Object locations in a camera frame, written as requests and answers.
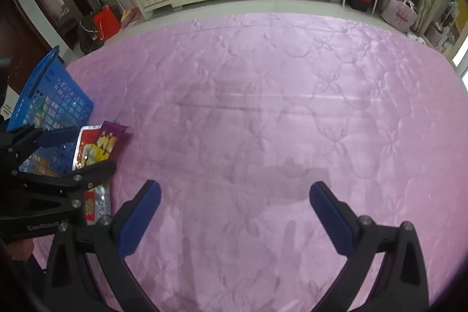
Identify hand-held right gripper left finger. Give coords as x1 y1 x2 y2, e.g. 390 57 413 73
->
43 180 162 312

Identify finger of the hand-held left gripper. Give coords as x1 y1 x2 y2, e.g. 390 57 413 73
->
6 125 83 161
11 161 118 204

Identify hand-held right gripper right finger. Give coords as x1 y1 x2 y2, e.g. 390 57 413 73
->
309 181 429 312

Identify red and white snack bag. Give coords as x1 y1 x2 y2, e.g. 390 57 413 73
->
73 125 111 227

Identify blue plastic basket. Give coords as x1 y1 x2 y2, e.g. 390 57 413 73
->
6 46 94 177

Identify purple snack packet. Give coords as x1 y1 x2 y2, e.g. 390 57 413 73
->
96 121 129 166

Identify person's left hand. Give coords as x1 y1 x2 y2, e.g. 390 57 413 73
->
6 238 36 262

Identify black bag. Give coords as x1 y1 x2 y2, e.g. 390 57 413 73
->
78 18 103 55

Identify red paper bag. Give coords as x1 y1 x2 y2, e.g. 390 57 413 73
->
92 5 121 40

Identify pink quilted blanket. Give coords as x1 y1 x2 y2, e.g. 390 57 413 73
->
33 12 468 312

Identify pink tote bag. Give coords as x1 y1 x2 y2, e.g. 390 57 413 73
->
382 0 417 33

